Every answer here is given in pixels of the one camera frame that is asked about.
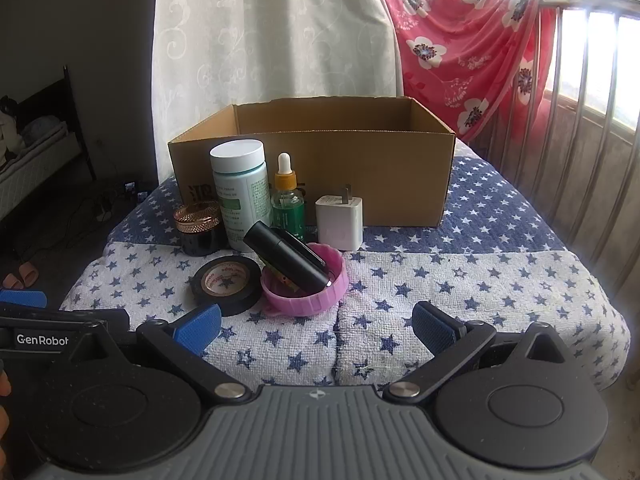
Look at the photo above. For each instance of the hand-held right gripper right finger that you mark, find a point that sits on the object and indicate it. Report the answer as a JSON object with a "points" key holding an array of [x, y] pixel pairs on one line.
{"points": [[432, 325]]}

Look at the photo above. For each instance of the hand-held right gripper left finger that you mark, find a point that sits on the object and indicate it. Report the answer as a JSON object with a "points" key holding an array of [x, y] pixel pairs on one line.
{"points": [[197, 325]]}

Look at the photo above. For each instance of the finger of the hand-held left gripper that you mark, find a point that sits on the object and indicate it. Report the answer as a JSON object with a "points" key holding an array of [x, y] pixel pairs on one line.
{"points": [[22, 297]]}

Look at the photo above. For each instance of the black tape roll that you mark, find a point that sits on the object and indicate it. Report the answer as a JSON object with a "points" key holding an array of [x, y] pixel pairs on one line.
{"points": [[201, 296]]}

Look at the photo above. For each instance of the dark jar rose-gold lid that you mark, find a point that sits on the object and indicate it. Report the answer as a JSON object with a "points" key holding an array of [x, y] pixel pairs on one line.
{"points": [[200, 241]]}

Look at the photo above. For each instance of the black cylindrical tube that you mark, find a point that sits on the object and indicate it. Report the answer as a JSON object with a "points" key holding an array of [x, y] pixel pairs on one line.
{"points": [[280, 256]]}

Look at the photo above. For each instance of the white charger plug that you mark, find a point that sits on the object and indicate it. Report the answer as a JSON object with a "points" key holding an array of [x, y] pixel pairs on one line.
{"points": [[337, 220]]}

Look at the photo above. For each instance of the white pill bottle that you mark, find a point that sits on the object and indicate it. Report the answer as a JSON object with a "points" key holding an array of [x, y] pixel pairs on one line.
{"points": [[240, 180]]}

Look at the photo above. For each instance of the green dropper bottle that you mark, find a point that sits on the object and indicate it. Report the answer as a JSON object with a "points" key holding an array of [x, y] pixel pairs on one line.
{"points": [[287, 202]]}

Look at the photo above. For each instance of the brown cardboard box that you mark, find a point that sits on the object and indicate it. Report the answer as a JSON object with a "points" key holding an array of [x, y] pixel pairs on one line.
{"points": [[350, 170]]}

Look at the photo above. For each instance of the person's left hand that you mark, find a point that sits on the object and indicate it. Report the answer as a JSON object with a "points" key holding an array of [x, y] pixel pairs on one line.
{"points": [[3, 422]]}

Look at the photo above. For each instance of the pink slipper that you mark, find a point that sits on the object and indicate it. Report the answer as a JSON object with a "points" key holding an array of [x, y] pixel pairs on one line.
{"points": [[11, 281], [26, 274]]}

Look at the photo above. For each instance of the bed with white mattress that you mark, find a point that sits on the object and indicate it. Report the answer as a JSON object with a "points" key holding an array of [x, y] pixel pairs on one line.
{"points": [[35, 175]]}

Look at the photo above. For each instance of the white garment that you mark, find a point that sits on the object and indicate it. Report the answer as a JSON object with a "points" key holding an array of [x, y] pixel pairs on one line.
{"points": [[9, 127]]}

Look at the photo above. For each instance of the red floral cloth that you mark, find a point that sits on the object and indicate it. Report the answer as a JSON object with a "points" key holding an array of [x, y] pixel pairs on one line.
{"points": [[475, 70]]}

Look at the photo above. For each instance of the white patterned curtain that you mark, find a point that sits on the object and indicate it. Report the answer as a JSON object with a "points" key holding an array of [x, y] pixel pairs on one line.
{"points": [[275, 35]]}

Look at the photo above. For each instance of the metal railing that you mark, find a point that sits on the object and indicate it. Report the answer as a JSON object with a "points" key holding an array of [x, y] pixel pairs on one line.
{"points": [[600, 4]]}

